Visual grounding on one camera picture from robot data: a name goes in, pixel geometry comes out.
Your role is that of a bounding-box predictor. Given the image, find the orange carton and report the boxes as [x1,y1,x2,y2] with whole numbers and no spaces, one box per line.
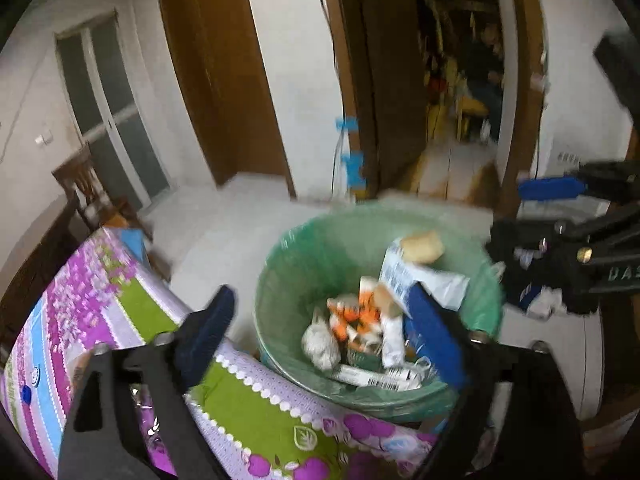
[327,294,386,353]

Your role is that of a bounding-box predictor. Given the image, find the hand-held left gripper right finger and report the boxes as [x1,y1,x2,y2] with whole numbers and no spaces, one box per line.
[407,280,588,480]

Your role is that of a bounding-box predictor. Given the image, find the wooden chair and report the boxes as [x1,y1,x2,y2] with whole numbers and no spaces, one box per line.
[52,142,151,241]

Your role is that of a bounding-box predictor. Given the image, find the brown wooden door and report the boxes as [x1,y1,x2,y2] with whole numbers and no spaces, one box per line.
[155,0,296,198]

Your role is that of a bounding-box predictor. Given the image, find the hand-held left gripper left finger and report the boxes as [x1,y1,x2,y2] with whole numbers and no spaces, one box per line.
[57,284,237,480]

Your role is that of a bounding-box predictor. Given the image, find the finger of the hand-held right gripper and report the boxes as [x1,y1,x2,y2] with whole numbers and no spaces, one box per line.
[516,159,640,207]
[552,207,640,275]

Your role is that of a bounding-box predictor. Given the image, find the dark wooden dining table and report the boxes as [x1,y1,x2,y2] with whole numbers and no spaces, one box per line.
[0,192,83,341]

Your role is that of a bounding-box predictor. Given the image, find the open dark wooden door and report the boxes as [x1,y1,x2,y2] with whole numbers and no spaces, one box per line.
[317,0,426,196]

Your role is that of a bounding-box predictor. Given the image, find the beige bread piece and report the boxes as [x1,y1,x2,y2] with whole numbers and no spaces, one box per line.
[400,230,446,265]

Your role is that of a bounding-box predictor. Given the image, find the white paper box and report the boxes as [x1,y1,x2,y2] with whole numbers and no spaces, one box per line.
[379,237,417,311]

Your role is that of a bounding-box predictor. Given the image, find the white plastic pouch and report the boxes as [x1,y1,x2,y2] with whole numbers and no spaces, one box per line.
[419,265,471,311]

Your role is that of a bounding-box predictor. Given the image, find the striped floral tablecloth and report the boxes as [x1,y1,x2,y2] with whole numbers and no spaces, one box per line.
[0,227,441,480]

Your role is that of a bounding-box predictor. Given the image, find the green trash bin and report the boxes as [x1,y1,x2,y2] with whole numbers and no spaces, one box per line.
[254,204,505,423]

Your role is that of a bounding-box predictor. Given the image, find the frosted glass door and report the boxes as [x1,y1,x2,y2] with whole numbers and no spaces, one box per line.
[54,15,171,206]

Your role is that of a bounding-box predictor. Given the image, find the hanging clothes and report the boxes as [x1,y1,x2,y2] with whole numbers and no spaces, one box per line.
[420,0,506,141]

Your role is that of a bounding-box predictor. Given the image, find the black clothes pile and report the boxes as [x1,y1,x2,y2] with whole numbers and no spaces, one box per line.
[487,217,568,318]

